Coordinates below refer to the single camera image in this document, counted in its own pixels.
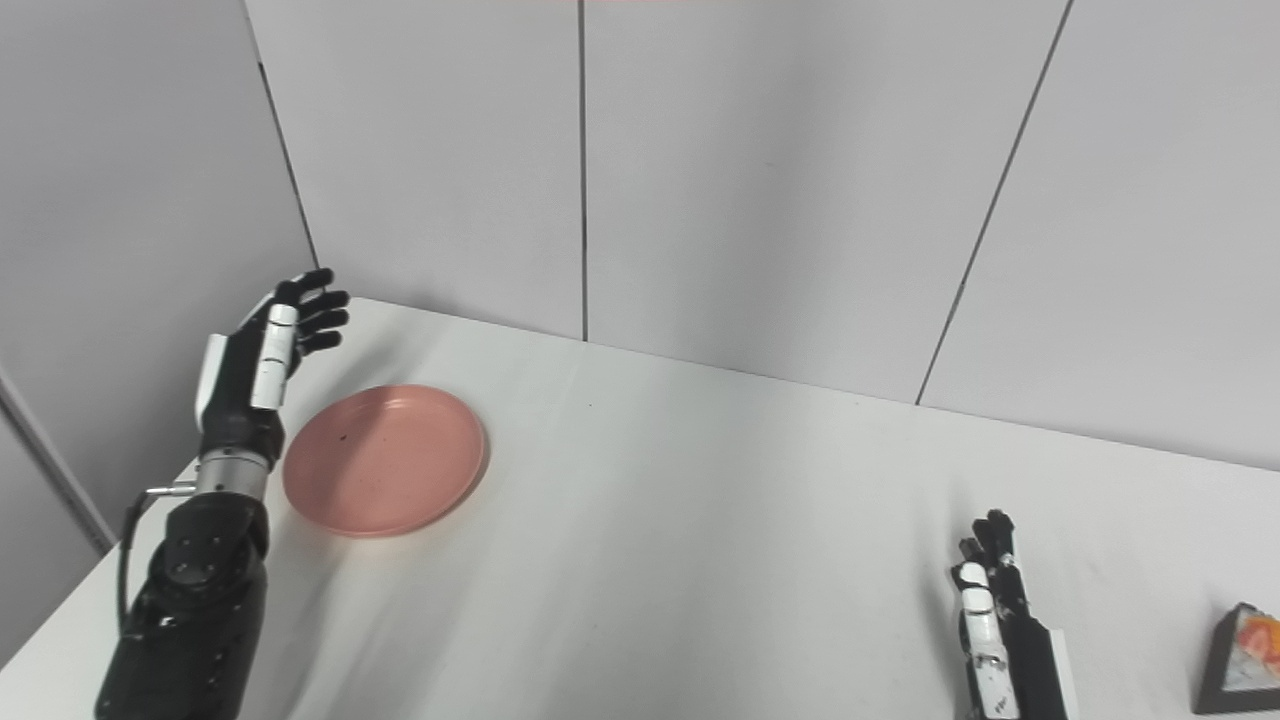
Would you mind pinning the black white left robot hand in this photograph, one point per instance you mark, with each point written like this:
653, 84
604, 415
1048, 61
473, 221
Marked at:
235, 390

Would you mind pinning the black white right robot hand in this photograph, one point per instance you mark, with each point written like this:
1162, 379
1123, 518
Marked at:
1030, 660

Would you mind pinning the pink round plate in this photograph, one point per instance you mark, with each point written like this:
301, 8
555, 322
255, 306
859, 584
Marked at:
385, 460

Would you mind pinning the chocolate cake slice with fruit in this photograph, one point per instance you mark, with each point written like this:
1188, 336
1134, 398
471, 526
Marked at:
1235, 660

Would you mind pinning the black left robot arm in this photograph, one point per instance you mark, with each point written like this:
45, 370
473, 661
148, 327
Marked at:
195, 620

